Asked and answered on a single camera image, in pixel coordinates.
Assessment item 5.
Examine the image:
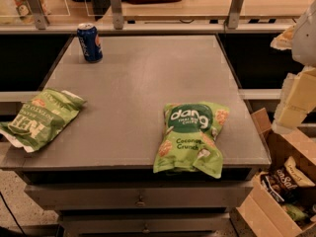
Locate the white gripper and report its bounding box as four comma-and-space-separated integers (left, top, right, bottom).
271, 0, 316, 134

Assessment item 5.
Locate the blue pepsi can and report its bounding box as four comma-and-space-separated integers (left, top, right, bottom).
77, 23, 103, 62

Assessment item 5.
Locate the yellow snack bag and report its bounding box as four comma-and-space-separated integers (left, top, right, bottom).
284, 156, 315, 188

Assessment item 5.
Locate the dark sea salt snack bag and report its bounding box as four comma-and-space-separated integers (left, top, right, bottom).
260, 167, 298, 203

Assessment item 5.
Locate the green dang rice chips bag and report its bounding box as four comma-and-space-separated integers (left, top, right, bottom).
153, 102, 229, 179

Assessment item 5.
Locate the cardboard box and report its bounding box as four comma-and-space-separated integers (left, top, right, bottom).
237, 109, 316, 237

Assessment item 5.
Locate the green snack bag in box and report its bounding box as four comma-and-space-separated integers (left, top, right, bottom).
283, 203, 308, 221

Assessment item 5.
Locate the grey drawer cabinet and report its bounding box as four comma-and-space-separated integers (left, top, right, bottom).
0, 163, 272, 237

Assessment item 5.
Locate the green kettle chips bag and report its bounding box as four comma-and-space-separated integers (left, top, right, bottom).
0, 89, 85, 153

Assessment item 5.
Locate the right metal bracket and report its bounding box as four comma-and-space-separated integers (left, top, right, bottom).
225, 0, 244, 29

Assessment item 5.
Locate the metal bracket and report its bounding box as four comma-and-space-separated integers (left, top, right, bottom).
225, 0, 244, 29
27, 0, 48, 30
110, 0, 124, 30

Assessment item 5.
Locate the middle metal bracket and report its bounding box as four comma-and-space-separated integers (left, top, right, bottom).
110, 0, 124, 30

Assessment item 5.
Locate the left metal bracket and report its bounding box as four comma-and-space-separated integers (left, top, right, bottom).
27, 0, 48, 30

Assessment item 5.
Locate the black floor cable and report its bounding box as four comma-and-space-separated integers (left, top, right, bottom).
0, 191, 28, 237

